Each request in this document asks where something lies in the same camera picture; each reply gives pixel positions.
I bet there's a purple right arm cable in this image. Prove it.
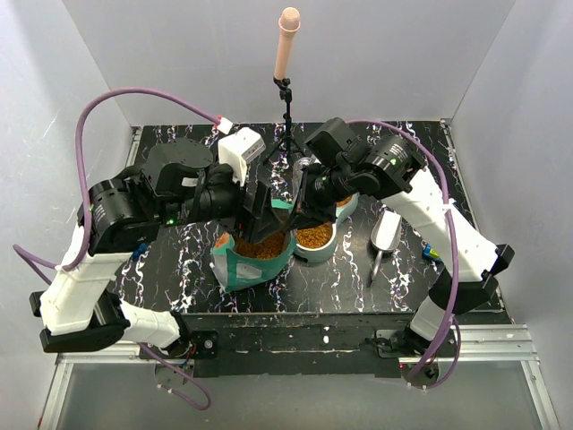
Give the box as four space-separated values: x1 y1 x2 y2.
346 118 462 389

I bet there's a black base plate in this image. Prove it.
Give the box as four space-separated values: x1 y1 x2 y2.
138 313 444 378

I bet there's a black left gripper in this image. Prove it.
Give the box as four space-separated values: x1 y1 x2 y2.
161 154 284 243

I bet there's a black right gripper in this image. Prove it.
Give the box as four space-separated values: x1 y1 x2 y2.
283 163 358 234

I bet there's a blue toy block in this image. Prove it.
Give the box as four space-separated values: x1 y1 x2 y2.
132 244 148 259

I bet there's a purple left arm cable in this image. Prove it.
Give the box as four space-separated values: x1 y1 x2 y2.
13 87 229 411

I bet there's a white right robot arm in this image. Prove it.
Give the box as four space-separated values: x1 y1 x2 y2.
285 117 515 357

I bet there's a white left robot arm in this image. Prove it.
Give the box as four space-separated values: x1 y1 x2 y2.
30 127 278 358

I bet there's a teal double pet bowl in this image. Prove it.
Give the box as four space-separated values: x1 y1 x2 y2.
294 194 358 265

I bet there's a silver metal scoop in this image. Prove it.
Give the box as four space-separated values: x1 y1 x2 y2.
370 209 402 283

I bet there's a green pet food bag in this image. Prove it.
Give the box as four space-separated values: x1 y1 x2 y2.
210 231 297 293

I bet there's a beige microphone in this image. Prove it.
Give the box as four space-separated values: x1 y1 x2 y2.
273 7 301 81

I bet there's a black tripod stand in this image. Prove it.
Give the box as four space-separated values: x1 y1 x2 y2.
263 78 306 164

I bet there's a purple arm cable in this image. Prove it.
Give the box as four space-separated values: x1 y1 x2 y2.
13 87 229 411
346 118 462 389

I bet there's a blue yellow small toy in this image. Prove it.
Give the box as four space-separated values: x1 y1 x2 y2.
423 245 441 262

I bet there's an aluminium rail frame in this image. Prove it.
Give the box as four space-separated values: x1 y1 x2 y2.
38 324 560 429

